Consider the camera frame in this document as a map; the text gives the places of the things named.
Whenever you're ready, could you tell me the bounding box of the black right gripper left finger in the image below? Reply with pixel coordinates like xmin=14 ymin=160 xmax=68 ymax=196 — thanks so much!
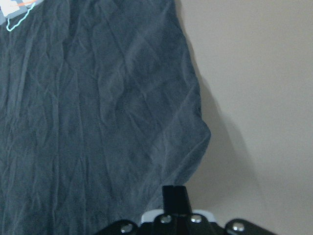
xmin=162 ymin=186 xmax=175 ymax=214

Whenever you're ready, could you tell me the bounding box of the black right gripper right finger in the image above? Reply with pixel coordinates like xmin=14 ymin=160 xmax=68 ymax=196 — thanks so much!
xmin=174 ymin=186 xmax=192 ymax=215

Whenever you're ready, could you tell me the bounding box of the black t-shirt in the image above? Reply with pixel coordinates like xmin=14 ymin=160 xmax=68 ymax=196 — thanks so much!
xmin=0 ymin=0 xmax=211 ymax=235

